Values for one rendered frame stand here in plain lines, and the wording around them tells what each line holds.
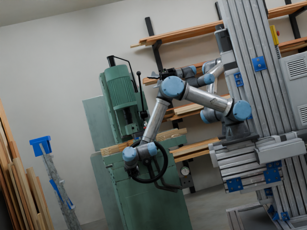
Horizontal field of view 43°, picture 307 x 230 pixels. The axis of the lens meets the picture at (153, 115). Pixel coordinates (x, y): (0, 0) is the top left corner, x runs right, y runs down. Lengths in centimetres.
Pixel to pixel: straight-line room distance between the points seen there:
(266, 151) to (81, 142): 325
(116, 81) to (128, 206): 88
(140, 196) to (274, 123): 102
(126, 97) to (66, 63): 251
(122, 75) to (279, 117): 112
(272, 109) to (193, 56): 291
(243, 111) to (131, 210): 105
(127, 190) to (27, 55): 302
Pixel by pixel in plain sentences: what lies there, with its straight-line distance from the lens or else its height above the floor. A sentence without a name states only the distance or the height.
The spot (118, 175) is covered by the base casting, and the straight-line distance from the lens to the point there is 275.
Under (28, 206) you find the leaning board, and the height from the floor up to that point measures 58.
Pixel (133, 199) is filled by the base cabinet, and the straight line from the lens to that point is 278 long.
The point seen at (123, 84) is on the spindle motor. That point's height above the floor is 136.
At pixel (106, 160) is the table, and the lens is 273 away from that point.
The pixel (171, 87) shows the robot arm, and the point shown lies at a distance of 221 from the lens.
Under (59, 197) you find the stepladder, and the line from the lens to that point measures 347.
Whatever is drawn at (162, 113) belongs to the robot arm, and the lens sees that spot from 235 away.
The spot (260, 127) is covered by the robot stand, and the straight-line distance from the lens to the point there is 264.
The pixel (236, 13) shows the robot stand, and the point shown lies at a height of 159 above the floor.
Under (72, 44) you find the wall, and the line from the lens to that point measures 531.
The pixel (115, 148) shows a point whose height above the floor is 92.
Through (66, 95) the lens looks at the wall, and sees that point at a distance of 521.
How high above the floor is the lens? 105
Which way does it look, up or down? 1 degrees up
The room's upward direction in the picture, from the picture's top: 15 degrees counter-clockwise
